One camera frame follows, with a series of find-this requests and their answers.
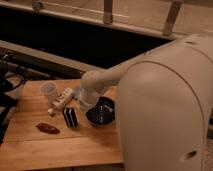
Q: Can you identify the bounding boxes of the black white striped eraser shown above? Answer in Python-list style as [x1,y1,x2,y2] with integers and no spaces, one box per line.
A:
[63,108,78,128]

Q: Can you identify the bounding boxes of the black equipment with cables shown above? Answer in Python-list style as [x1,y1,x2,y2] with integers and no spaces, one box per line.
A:
[0,54,25,144]

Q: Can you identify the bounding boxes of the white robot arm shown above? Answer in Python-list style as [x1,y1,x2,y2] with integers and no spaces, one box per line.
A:
[79,34,213,171]

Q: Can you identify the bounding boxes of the black bowl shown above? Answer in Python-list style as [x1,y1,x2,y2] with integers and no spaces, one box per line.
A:
[86,97,115,126]

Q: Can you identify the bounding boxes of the metal shelf rail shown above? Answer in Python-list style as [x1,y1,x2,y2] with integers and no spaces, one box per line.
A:
[0,40,98,78]

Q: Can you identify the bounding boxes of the red chili pepper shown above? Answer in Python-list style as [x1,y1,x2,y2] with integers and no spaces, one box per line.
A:
[37,123,60,134]

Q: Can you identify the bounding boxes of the white tube bottle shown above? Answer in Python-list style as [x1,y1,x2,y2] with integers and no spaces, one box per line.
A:
[48,88,74,115]

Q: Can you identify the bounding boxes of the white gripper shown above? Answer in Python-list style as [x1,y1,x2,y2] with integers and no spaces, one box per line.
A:
[78,88,102,111]

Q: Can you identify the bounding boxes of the clear plastic cup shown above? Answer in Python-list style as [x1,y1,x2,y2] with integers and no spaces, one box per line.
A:
[40,82,58,104]

